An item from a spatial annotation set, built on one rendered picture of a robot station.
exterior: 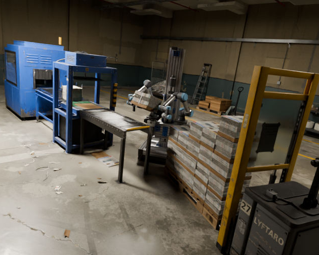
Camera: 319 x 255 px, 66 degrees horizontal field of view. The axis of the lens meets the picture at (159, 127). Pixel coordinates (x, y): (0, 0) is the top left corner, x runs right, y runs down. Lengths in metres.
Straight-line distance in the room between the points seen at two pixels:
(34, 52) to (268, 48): 7.72
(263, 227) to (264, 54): 8.48
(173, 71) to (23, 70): 3.64
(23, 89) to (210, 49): 7.80
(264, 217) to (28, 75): 5.74
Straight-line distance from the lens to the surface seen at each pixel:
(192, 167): 3.35
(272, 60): 10.11
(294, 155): 2.84
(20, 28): 11.86
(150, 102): 3.78
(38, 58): 6.63
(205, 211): 3.23
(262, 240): 2.38
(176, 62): 4.38
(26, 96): 6.64
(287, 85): 9.85
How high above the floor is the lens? 1.81
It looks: 15 degrees down
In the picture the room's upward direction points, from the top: 7 degrees clockwise
